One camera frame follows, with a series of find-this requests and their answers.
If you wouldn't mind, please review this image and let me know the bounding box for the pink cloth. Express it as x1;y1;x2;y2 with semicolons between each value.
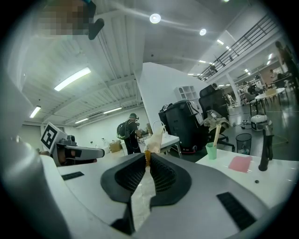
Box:
228;155;253;174

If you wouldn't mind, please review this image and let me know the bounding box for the beige cloth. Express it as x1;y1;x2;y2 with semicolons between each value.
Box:
204;116;231;133

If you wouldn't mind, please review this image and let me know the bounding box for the black backpack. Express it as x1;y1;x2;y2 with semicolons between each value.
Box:
116;122;128;141

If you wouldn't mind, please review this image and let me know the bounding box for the round white table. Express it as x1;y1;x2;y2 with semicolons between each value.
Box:
254;87;286;101

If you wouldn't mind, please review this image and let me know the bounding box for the beige toiletry item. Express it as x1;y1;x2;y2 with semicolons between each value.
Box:
143;126;164;168

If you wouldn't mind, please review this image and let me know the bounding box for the black metal railing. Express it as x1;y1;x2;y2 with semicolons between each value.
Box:
197;13;282;82

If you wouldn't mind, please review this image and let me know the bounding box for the white sink counter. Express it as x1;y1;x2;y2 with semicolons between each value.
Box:
195;149;299;209

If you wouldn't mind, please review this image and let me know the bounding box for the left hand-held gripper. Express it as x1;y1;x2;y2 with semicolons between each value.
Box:
41;121;105;167

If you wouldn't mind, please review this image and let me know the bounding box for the white cubby shelf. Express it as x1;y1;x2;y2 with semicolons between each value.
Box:
173;84;199;101

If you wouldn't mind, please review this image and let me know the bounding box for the green cup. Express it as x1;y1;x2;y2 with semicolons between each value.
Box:
205;142;218;161

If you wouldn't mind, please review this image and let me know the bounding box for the white box appliance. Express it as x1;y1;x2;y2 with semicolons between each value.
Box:
250;114;268;132

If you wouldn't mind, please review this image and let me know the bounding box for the beige toothbrush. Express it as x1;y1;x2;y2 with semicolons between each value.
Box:
213;124;221;147

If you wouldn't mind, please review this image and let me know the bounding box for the person's left hand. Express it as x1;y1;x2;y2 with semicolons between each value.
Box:
39;149;77;165

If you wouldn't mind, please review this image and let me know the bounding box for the cardboard box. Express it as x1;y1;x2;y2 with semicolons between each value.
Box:
109;139;122;154

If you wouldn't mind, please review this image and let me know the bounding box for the black mesh waste bin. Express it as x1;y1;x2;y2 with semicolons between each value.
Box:
235;133;253;155

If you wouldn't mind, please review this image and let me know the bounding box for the black office chair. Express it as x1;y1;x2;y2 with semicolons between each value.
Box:
198;84;235;153

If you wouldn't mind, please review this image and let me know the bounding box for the black head camera mount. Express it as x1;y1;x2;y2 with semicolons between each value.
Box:
88;18;105;41

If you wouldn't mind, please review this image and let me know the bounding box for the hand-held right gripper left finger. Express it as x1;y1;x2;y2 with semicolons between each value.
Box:
39;153;148;239

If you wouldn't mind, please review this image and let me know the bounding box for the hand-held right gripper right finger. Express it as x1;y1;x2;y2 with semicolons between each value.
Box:
137;153;270;239

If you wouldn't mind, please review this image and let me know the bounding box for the black wheeled machine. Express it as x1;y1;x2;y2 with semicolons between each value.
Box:
158;99;204;154

